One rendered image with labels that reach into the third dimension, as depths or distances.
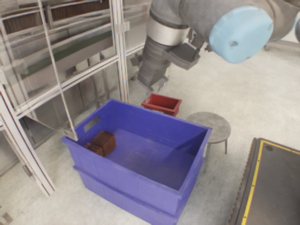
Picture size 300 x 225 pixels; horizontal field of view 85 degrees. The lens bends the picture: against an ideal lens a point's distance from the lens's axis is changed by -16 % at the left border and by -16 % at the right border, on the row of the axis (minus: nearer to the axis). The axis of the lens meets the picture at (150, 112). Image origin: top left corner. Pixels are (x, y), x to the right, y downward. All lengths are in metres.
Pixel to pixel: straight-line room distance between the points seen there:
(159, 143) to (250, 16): 0.95
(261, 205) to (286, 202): 0.12
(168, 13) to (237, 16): 0.14
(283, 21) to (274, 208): 0.71
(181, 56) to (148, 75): 0.11
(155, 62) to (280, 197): 0.76
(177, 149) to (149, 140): 0.17
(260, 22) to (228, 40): 0.05
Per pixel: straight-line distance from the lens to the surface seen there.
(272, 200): 0.92
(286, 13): 0.40
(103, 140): 1.05
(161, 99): 1.77
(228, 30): 0.27
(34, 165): 1.13
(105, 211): 1.16
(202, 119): 1.29
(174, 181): 0.96
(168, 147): 1.11
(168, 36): 0.39
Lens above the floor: 1.02
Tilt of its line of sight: 36 degrees down
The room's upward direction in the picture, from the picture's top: 1 degrees counter-clockwise
